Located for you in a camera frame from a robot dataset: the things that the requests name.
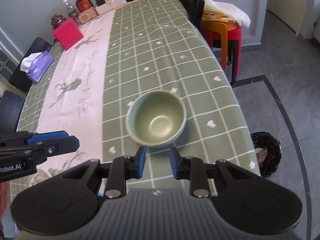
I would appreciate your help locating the purple tissue pack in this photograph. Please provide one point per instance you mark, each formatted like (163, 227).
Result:
(35, 65)

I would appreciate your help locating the orange red stacked stools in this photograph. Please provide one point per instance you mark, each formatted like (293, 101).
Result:
(226, 36)

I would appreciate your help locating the near left black chair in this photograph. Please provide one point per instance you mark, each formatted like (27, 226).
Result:
(10, 110)

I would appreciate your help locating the brown liquor bottle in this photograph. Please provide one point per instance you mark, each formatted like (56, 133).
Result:
(83, 5)

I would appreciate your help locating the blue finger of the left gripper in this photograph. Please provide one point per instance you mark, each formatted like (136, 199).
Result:
(41, 137)

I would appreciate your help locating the black waste basket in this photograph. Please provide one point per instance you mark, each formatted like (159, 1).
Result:
(268, 152)

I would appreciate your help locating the beige patterned small box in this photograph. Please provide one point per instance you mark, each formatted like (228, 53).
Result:
(87, 15)

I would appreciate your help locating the cream right door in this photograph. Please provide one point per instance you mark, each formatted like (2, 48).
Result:
(291, 12)

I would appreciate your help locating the far left black chair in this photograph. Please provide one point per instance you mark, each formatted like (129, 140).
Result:
(19, 78)

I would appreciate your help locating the pink deer table runner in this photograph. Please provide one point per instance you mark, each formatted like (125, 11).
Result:
(74, 98)

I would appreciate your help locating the clear glass plate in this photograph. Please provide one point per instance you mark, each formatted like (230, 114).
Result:
(43, 174)

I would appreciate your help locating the clear water bottle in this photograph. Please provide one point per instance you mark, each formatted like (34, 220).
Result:
(72, 12)

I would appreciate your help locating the white flat box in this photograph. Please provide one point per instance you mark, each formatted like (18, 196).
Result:
(114, 4)

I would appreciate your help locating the dark lidded jar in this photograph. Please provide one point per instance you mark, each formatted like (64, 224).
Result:
(99, 2)

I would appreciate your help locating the pink square box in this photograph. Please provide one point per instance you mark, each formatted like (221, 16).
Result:
(68, 34)

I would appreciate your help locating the white towel on stool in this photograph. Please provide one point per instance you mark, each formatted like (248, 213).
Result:
(225, 12)

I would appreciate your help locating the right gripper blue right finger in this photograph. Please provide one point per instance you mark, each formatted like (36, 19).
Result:
(178, 166)

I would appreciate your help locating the green checked tablecloth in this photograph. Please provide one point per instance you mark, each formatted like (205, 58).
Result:
(153, 46)

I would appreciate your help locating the brown figurine jar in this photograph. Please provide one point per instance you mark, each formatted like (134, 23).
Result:
(57, 20)

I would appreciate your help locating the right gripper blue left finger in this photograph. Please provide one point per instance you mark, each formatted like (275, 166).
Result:
(139, 162)

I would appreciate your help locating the green ceramic bowl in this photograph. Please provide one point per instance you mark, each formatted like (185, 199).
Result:
(156, 119)

